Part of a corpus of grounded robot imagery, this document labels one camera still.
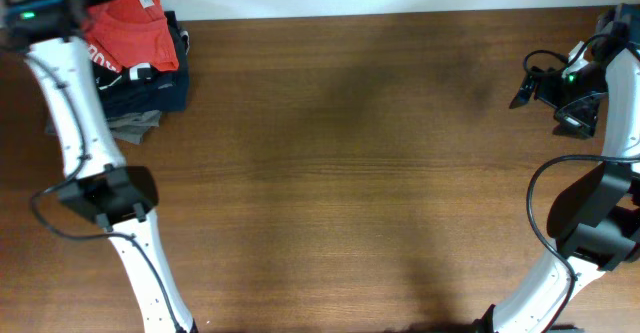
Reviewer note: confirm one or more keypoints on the red t-shirt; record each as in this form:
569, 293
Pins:
126, 33

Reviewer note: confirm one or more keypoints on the navy white striped folded garment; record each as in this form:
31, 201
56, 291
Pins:
163, 94

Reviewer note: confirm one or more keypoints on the black folded garment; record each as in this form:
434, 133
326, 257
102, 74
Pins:
106, 78

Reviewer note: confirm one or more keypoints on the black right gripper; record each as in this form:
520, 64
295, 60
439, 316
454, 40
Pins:
580, 125

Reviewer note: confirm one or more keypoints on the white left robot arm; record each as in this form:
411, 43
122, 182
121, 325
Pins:
101, 197

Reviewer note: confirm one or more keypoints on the grey folded garment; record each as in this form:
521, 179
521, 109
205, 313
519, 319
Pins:
132, 127

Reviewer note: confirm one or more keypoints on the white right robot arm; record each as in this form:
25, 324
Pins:
593, 225

